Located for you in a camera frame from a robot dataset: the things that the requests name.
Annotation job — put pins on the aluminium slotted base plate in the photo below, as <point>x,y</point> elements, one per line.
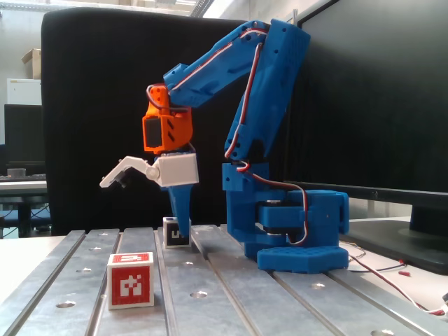
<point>245,308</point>

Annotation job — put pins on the white camera mount with board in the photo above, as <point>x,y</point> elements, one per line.
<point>178,169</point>

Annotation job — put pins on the grey tape roll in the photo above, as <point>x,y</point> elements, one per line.
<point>17,172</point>

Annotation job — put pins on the black cube with white marker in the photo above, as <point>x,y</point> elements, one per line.
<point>169,241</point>

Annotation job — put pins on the brown cardboard box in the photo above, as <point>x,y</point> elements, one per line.
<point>33,63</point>

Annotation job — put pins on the white office desk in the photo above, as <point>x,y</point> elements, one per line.
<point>21,187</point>

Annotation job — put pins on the small dark computer monitor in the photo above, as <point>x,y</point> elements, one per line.
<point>24,133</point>

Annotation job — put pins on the small red connector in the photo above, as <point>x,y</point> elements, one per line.
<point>404,273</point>

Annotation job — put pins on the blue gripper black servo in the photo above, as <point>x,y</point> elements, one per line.
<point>178,170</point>

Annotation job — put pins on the white cabinet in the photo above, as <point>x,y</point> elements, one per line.
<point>24,91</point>

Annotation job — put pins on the red cube with white marker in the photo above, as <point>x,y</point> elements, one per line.
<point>131,283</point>

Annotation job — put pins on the black Dell monitor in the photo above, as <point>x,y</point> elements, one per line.
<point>385,105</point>

